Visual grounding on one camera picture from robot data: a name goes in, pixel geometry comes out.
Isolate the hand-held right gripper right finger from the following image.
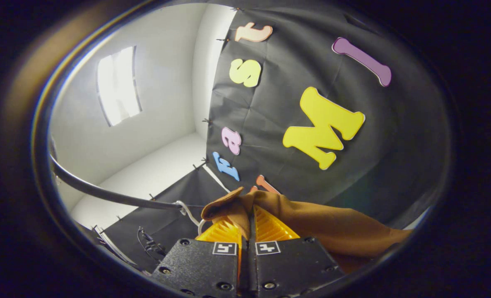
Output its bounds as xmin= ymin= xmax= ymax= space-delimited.
xmin=248 ymin=205 xmax=345 ymax=298

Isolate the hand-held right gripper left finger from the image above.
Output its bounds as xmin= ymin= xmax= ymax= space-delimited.
xmin=149 ymin=216 xmax=246 ymax=298

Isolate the brown collared shirt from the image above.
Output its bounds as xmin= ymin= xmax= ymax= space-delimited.
xmin=201 ymin=186 xmax=414 ymax=274

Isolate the white clothes hanger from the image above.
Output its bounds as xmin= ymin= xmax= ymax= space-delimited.
xmin=175 ymin=200 xmax=207 ymax=237

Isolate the black clothes rack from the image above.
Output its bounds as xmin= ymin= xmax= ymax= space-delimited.
xmin=49 ymin=145 xmax=207 ymax=211

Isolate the ceiling light panel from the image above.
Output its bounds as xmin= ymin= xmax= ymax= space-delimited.
xmin=96 ymin=46 xmax=142 ymax=127

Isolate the black backdrop cloth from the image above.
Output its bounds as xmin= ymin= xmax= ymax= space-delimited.
xmin=101 ymin=2 xmax=451 ymax=269

